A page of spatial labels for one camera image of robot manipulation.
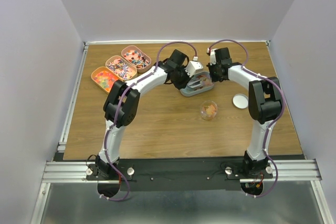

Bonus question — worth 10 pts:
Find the grey candy tray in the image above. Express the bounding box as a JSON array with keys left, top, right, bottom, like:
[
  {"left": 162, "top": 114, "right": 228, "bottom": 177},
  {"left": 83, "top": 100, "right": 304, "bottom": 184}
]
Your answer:
[{"left": 180, "top": 71, "right": 214, "bottom": 97}]

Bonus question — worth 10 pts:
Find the clear plastic cup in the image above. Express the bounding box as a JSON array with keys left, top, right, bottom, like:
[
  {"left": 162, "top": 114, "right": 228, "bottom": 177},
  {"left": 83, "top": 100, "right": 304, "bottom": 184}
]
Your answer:
[{"left": 200, "top": 100, "right": 218, "bottom": 120}]

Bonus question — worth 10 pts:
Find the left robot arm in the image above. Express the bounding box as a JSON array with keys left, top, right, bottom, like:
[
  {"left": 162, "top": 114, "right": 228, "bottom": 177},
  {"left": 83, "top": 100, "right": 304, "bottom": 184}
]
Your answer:
[{"left": 95, "top": 49, "right": 191, "bottom": 179}]

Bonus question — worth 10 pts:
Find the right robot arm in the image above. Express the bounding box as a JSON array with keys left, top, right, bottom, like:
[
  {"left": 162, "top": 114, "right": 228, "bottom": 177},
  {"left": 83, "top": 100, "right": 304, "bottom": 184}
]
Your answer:
[{"left": 207, "top": 48, "right": 284, "bottom": 178}]

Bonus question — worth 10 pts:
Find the white round lid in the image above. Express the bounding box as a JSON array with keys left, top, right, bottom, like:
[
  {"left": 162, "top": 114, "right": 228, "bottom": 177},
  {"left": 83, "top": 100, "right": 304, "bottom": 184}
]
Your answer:
[{"left": 232, "top": 94, "right": 248, "bottom": 109}]

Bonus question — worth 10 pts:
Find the pink candy tray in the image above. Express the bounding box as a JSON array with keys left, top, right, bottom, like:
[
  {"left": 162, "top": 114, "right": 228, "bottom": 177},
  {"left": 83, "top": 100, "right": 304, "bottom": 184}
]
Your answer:
[{"left": 121, "top": 45, "right": 152, "bottom": 73}]

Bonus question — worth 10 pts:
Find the beige candy tray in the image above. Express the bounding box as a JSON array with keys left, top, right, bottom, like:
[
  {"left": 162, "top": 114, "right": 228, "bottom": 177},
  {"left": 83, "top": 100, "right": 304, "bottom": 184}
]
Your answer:
[{"left": 106, "top": 56, "right": 138, "bottom": 81}]

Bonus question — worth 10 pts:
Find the orange candy tray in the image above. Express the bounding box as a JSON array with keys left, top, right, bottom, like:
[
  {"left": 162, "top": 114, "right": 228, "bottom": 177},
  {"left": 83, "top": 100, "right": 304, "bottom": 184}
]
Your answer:
[{"left": 91, "top": 67, "right": 120, "bottom": 93}]

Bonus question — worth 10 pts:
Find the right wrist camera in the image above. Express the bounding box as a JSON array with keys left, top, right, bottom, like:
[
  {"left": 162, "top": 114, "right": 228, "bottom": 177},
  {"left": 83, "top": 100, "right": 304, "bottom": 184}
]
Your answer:
[{"left": 207, "top": 48, "right": 217, "bottom": 66}]

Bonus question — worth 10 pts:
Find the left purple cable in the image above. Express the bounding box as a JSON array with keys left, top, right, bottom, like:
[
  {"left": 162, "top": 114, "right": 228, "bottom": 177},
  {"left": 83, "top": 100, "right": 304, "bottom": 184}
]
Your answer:
[{"left": 103, "top": 41, "right": 199, "bottom": 202}]

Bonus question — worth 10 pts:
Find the purple cable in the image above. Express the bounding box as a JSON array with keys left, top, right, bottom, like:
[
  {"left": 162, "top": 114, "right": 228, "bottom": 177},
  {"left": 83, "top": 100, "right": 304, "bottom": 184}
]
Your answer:
[
  {"left": 103, "top": 41, "right": 199, "bottom": 202},
  {"left": 207, "top": 39, "right": 287, "bottom": 199}
]

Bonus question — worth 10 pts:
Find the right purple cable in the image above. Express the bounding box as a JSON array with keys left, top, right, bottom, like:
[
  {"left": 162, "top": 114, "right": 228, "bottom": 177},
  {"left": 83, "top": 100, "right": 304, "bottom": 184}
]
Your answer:
[{"left": 207, "top": 39, "right": 287, "bottom": 199}]

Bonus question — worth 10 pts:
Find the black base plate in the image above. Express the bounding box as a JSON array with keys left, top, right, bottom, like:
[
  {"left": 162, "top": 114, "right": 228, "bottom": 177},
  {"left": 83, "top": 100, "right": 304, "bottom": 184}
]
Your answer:
[{"left": 112, "top": 156, "right": 253, "bottom": 193}]

